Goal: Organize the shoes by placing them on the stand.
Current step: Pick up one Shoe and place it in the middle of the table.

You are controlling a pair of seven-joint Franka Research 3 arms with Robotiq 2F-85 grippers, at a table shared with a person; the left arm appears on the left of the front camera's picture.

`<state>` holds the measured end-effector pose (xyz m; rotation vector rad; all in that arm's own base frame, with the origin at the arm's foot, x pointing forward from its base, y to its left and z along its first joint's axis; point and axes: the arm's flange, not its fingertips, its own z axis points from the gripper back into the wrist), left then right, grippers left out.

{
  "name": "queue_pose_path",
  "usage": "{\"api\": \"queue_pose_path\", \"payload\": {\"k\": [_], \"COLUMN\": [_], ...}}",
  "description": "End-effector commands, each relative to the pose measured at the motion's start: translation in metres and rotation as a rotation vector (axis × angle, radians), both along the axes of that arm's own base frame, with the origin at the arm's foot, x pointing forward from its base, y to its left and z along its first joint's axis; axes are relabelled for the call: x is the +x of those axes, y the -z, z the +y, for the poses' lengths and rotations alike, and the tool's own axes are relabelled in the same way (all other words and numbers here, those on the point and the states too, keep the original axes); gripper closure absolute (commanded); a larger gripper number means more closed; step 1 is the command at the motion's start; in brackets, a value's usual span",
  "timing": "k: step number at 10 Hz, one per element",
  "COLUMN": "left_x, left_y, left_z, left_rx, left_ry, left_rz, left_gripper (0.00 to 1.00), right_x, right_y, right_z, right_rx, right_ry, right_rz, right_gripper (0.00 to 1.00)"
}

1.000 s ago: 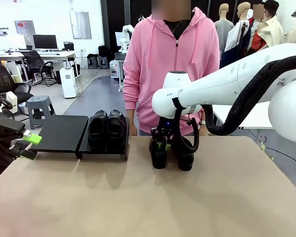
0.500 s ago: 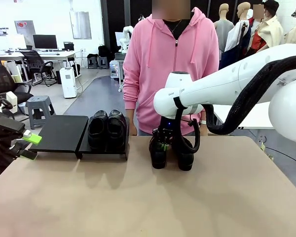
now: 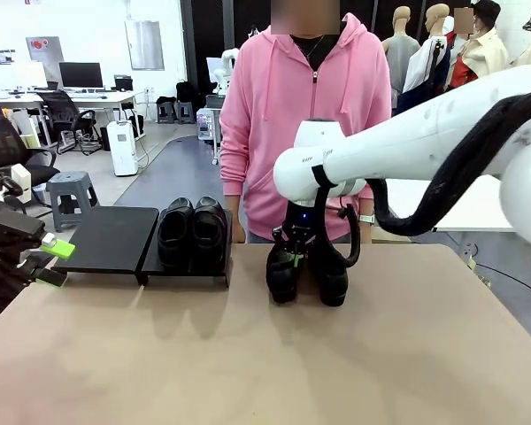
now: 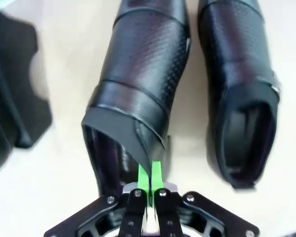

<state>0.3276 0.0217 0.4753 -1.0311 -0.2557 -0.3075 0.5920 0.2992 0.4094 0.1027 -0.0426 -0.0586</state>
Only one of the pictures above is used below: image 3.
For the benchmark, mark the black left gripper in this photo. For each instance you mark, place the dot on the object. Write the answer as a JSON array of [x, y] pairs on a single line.
[[0, 261]]

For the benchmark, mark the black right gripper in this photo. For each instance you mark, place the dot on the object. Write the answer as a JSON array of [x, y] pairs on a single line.
[[301, 221]]

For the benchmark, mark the black leather shoe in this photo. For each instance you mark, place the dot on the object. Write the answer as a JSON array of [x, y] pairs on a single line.
[[174, 239], [209, 239], [285, 283], [334, 283]]

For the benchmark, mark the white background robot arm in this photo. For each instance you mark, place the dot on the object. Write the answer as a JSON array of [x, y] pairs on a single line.
[[225, 66]]

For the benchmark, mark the person's right forearm pink sleeve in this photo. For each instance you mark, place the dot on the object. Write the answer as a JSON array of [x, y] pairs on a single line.
[[232, 186]]

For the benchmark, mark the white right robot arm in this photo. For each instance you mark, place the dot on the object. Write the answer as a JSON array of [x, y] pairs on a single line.
[[425, 133]]

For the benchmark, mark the black shoe stand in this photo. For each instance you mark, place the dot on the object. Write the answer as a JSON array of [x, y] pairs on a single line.
[[228, 248], [106, 243]]

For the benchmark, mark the person's right hand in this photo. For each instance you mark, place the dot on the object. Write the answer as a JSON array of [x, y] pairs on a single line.
[[240, 230]]

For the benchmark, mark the person's left hand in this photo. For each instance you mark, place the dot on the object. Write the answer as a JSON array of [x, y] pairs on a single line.
[[366, 234]]

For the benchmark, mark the grey plastic stool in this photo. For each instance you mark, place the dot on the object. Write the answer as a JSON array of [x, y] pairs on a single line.
[[75, 186]]

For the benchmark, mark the white wristwatch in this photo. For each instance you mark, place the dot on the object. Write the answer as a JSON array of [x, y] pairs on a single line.
[[367, 218]]

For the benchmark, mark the black mesh office chair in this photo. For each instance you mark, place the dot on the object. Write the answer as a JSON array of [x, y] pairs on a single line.
[[9, 146]]

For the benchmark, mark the white air purifier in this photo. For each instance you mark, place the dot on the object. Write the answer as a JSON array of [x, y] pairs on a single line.
[[122, 148]]

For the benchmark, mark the equipment cart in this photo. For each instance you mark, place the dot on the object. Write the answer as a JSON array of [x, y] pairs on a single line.
[[209, 124]]

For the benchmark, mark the person in pink hoodie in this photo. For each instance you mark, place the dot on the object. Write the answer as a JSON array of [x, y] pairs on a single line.
[[292, 88]]

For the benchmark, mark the black plastic stool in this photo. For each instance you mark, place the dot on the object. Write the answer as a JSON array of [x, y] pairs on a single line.
[[186, 113], [166, 110]]

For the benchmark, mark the white office desk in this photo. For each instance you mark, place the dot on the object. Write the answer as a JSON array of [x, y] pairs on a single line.
[[106, 95]]

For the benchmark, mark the white monitor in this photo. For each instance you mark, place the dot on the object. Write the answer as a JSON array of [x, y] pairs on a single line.
[[28, 75]]

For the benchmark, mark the black computer monitor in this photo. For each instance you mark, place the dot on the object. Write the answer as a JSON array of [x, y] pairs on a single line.
[[80, 74]]

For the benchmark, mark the white table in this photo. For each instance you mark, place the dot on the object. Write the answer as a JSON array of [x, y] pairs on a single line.
[[469, 203]]

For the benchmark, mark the black backpack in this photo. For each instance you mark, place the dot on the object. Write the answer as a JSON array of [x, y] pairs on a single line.
[[185, 90]]

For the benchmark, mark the mannequin in grey tank top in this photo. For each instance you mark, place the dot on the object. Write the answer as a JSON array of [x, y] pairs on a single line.
[[400, 53]]

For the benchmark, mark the mannequin in white navy jacket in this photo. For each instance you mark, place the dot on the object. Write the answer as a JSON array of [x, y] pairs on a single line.
[[429, 66]]

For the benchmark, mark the mannequin in red top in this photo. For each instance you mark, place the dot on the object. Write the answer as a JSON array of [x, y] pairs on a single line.
[[478, 53]]

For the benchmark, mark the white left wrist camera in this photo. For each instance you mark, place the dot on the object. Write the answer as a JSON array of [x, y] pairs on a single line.
[[20, 181]]

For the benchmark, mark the grey wall cabinet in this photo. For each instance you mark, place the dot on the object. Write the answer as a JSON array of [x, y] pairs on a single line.
[[44, 51]]

